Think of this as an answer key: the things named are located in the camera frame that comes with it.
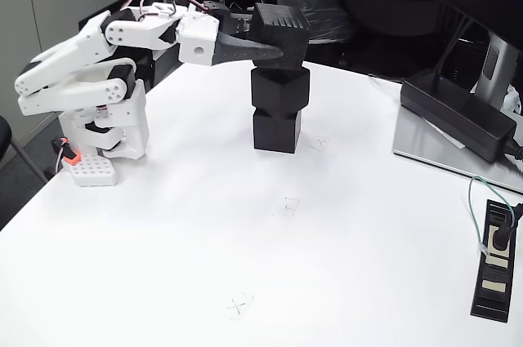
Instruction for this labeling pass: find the black plain cube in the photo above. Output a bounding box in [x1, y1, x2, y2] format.
[253, 109, 304, 155]

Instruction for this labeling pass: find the black power adapter brick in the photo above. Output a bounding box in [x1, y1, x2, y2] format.
[399, 68, 518, 163]

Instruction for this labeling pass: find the white perforated clamp block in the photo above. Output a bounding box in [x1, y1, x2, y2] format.
[51, 137, 120, 188]

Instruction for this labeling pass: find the green cable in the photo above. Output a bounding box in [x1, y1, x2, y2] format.
[467, 175, 516, 258]

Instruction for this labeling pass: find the black plug with cable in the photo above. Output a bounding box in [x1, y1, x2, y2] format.
[488, 202, 523, 251]

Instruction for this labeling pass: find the black adapter power cable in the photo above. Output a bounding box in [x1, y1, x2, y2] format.
[504, 136, 523, 165]

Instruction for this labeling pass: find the silver monitor base plate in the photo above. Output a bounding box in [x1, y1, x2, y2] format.
[392, 105, 523, 195]

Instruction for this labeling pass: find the black cube with seam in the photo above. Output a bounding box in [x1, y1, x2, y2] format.
[249, 2, 309, 71]

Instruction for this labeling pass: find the black smooth rounded cube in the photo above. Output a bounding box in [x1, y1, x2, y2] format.
[250, 66, 311, 120]

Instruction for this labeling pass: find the black power strip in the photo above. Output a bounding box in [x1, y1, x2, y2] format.
[469, 198, 523, 323]

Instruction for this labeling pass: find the black chair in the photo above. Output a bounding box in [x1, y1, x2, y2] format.
[0, 114, 50, 185]

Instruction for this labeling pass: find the silver monitor stand neck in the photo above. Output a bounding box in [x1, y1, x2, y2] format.
[473, 32, 522, 109]

